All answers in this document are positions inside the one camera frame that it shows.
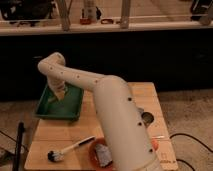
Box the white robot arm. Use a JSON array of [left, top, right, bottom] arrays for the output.
[[37, 52, 163, 171]]

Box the green plastic tray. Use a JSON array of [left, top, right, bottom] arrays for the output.
[[35, 83, 84, 121]]

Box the metal cup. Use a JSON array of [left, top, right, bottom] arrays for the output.
[[142, 112, 154, 127]]

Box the black bag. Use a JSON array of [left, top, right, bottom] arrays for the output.
[[0, 0, 54, 27]]

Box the orange fruit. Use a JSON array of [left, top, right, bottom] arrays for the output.
[[151, 139, 159, 151]]

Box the white dish brush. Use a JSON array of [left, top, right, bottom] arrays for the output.
[[47, 136, 95, 162]]

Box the black pole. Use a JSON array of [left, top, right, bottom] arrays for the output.
[[12, 122, 25, 171]]

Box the white bottle on shelf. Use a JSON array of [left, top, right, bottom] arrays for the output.
[[80, 0, 101, 25]]

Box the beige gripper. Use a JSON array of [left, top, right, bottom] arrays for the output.
[[52, 86, 65, 100]]

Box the orange plate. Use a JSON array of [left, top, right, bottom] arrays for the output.
[[88, 138, 113, 171]]

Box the black floor cable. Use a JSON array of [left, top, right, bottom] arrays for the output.
[[169, 132, 213, 171]]

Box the grey folded cloth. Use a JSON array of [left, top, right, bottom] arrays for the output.
[[95, 144, 112, 167]]

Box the metal spoon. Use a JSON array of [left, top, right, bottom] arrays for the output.
[[151, 135, 165, 139]]

